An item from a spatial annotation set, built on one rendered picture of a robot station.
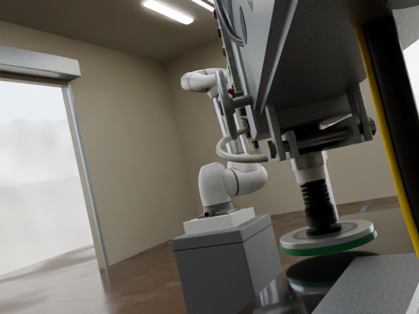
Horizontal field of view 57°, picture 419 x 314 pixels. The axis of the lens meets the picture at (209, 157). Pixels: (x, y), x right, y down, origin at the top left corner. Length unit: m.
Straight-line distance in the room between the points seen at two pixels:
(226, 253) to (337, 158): 6.08
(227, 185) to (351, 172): 5.89
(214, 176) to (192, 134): 6.99
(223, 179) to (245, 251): 0.40
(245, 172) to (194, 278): 0.60
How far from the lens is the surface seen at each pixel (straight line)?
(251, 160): 1.38
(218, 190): 1.98
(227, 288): 1.92
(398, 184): 0.39
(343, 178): 7.80
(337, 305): 0.66
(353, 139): 0.73
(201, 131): 8.83
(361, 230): 0.89
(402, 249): 0.91
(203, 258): 1.93
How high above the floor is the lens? 1.06
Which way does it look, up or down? 3 degrees up
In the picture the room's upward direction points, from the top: 13 degrees counter-clockwise
